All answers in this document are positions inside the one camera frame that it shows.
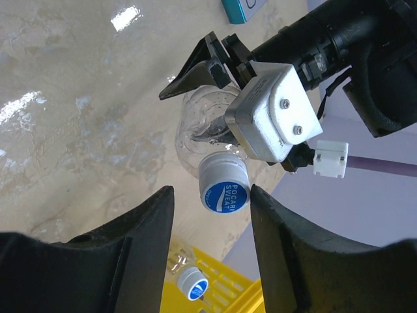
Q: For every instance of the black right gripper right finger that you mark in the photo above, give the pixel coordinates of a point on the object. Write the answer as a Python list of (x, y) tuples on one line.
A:
[(306, 268)]

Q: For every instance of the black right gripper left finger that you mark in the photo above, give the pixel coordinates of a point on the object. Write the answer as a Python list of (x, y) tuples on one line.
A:
[(117, 267)]

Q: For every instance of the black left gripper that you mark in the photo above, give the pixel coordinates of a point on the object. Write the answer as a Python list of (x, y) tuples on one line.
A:
[(206, 66)]

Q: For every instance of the clear plastic bottle small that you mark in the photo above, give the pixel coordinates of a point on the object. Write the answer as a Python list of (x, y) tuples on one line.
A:
[(202, 129)]

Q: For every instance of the blue white cap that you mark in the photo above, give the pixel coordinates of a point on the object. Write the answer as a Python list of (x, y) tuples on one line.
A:
[(224, 184), (192, 283)]

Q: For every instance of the clear plastic bottle large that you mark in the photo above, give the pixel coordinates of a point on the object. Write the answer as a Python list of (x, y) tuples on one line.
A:
[(177, 262)]

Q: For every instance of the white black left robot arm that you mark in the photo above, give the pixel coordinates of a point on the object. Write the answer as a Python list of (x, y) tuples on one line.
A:
[(367, 47)]

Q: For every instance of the blue silver flat box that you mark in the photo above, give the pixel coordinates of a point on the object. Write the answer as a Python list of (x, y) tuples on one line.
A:
[(241, 11)]

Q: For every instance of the yellow plastic shopping basket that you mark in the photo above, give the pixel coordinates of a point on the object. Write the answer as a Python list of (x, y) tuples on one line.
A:
[(228, 290)]

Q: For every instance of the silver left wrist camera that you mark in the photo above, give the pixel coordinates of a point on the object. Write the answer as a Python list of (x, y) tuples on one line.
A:
[(272, 113)]

